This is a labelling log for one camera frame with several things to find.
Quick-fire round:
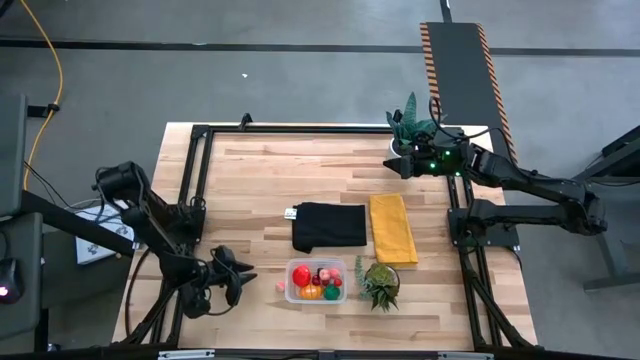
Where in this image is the black computer mouse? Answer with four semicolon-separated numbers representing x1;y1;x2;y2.
0;257;24;305

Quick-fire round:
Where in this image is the orange toy pumpkin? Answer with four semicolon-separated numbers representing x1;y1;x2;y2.
298;283;324;301

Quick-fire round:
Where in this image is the red toy bell pepper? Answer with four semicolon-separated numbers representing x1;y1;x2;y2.
291;264;313;288

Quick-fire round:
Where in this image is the black folded cloth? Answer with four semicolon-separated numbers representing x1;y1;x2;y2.
284;201;369;255

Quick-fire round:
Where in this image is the succulent plant in dark pot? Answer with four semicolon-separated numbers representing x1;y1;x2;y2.
353;254;401;314

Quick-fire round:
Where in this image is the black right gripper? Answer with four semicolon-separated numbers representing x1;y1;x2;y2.
383;152;439;180

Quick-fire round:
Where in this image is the clear plastic tupperware container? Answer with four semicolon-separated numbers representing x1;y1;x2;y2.
284;257;349;305

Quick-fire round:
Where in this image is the snake plant in white pot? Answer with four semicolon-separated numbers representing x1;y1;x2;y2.
384;91;441;161

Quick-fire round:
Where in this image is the black hazard-striped floor ramp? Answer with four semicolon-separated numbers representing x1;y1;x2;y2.
419;20;525;166

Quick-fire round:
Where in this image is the grey desk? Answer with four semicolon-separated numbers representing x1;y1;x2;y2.
0;92;45;341

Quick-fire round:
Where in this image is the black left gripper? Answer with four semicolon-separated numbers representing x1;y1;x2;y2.
212;244;258;307

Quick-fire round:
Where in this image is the yellow folded cloth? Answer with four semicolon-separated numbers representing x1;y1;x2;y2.
368;192;420;266

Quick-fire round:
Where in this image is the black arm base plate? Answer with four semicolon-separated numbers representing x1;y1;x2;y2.
132;202;207;246
448;207;521;249

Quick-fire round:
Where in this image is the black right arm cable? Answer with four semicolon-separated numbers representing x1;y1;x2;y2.
428;96;517;162

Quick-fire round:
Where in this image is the yellow cable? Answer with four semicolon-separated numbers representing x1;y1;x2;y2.
18;0;65;194

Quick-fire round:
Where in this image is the brown cable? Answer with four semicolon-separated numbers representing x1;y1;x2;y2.
123;244;157;337

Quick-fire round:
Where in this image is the black aluminium rig frame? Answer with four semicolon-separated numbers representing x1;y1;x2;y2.
112;113;539;360

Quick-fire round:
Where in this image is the black table stand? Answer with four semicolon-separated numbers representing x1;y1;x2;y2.
582;124;640;294

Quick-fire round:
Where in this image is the silver mounting bracket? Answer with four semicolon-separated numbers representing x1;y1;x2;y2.
157;349;216;360
437;351;496;360

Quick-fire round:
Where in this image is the white paper sheet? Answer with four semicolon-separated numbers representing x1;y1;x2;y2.
74;199;136;266

